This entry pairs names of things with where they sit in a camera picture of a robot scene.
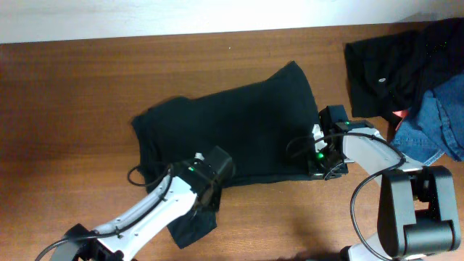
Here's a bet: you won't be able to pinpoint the dark green cloth garment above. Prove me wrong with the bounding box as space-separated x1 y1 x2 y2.
130 60 322 250

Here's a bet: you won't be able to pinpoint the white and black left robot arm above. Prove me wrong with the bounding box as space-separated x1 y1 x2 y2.
36 146 235 261

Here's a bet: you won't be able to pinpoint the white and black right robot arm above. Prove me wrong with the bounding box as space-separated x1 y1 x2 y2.
310 105 461 261

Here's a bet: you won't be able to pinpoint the blue denim jeans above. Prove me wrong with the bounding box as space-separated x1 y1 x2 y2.
391 73 463 165

